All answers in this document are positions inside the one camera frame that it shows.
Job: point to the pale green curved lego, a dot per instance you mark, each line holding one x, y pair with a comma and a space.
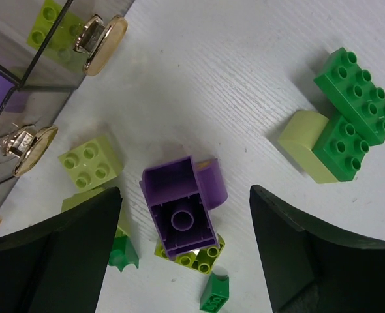
298, 139

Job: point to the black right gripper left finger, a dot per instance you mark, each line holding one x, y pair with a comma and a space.
58, 265

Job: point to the purple arch lego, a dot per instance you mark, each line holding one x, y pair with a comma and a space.
179, 195

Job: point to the lime lego 2x2 centre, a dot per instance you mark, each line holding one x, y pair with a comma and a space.
201, 260

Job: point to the long green lego brick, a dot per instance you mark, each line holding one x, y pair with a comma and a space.
359, 120

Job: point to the small dark green lego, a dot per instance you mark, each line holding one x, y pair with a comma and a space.
123, 252

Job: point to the clear container second row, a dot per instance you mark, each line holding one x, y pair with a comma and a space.
29, 66

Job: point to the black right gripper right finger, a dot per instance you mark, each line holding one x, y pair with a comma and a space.
313, 266

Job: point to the small green lego sloped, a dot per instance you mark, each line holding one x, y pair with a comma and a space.
215, 294

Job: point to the pale lime lego 2x2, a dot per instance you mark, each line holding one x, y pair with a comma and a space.
92, 163
60, 46

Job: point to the gold knob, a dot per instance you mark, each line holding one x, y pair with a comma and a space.
28, 144
99, 41

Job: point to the lime lego long brick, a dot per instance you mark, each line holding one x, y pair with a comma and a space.
88, 202

